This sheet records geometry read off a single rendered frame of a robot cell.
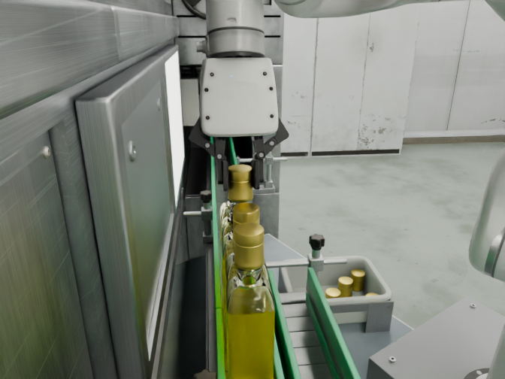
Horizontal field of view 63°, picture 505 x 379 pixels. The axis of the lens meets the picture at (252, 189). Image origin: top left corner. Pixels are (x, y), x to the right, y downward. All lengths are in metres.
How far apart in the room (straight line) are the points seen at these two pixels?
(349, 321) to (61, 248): 0.71
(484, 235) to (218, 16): 0.46
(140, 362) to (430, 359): 0.55
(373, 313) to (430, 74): 4.60
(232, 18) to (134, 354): 0.40
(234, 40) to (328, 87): 3.95
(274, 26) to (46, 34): 1.29
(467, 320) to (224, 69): 0.71
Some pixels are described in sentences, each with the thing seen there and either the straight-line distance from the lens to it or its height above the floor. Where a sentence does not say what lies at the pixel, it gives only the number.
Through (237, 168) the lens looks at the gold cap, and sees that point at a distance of 0.56.
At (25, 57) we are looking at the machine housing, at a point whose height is 1.36.
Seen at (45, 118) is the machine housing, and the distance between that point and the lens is 0.32.
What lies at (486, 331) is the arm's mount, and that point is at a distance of 0.98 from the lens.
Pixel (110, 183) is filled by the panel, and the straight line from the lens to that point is 0.39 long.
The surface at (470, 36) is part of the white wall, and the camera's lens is 5.57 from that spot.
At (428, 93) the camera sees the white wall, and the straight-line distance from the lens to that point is 5.43.
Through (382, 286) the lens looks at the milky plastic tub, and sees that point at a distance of 0.99.
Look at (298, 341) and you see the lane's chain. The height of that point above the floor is 0.88.
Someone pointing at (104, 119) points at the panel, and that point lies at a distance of 0.37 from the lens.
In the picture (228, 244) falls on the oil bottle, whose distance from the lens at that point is 0.59.
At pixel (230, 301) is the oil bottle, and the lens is 0.50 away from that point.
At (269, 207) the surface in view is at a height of 0.69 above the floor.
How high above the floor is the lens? 1.38
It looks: 22 degrees down
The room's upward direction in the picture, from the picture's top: straight up
